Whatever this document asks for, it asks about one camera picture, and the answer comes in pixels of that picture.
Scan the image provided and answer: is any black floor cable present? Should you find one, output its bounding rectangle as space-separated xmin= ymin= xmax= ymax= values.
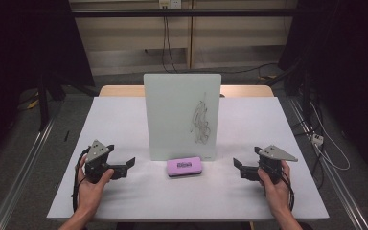
xmin=175 ymin=62 xmax=280 ymax=76

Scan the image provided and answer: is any yellow floor tape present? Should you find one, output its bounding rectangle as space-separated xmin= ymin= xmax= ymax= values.
xmin=26 ymin=91 xmax=41 ymax=110

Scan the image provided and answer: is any person's left hand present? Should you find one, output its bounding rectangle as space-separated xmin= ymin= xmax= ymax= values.
xmin=76 ymin=155 xmax=115 ymax=219

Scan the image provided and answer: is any white power strip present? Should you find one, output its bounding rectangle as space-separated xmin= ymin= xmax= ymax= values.
xmin=310 ymin=133 xmax=325 ymax=147

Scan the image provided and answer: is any aluminium floor rail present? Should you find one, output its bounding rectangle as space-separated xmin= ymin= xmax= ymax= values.
xmin=0 ymin=117 xmax=58 ymax=230
xmin=287 ymin=96 xmax=368 ymax=230

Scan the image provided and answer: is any purple whiteboard eraser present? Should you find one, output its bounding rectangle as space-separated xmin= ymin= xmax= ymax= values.
xmin=166 ymin=156 xmax=203 ymax=178

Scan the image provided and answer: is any white cable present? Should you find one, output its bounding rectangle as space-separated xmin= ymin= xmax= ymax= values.
xmin=309 ymin=100 xmax=352 ymax=172

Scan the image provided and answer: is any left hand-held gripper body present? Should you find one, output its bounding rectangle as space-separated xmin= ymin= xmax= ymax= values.
xmin=84 ymin=139 xmax=116 ymax=185

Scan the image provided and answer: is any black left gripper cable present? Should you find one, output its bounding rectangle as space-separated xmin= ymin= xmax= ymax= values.
xmin=72 ymin=147 xmax=91 ymax=214

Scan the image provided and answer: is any black curtain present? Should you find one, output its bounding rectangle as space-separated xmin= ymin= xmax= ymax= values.
xmin=277 ymin=0 xmax=368 ymax=183
xmin=0 ymin=0 xmax=96 ymax=173

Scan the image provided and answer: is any white wall socket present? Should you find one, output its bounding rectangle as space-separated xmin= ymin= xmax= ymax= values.
xmin=158 ymin=0 xmax=183 ymax=10

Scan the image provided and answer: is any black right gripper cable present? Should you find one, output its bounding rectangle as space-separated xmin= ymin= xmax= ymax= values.
xmin=279 ymin=172 xmax=296 ymax=213

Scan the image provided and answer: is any person's right hand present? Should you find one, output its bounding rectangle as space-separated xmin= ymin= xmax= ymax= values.
xmin=257 ymin=160 xmax=293 ymax=219

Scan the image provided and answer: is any white table sheet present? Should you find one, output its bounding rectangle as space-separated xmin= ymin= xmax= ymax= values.
xmin=46 ymin=96 xmax=330 ymax=223

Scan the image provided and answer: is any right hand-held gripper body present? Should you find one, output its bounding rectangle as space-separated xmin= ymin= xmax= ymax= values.
xmin=258 ymin=145 xmax=299 ymax=185

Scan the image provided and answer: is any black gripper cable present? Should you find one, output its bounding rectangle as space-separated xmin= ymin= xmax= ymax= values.
xmin=279 ymin=172 xmax=296 ymax=213
xmin=72 ymin=147 xmax=91 ymax=214

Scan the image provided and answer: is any wooden wall post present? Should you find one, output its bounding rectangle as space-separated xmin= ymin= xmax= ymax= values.
xmin=186 ymin=0 xmax=196 ymax=70

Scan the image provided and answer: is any black cable bundle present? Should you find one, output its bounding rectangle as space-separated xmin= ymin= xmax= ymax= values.
xmin=292 ymin=104 xmax=327 ymax=190

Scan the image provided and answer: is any black hanging cable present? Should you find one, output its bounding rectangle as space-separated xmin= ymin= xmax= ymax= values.
xmin=161 ymin=15 xmax=179 ymax=75

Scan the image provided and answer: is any wooden table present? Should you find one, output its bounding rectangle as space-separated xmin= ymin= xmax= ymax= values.
xmin=99 ymin=84 xmax=275 ymax=98

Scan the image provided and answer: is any frosted glass whiteboard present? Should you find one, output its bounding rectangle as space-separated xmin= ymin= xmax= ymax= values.
xmin=143 ymin=73 xmax=222 ymax=162

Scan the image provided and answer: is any black horizontal bar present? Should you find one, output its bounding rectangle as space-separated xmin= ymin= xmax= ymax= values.
xmin=71 ymin=8 xmax=303 ymax=18

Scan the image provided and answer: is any black metal stand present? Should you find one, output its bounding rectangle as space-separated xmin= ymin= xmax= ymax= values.
xmin=37 ymin=72 xmax=65 ymax=132

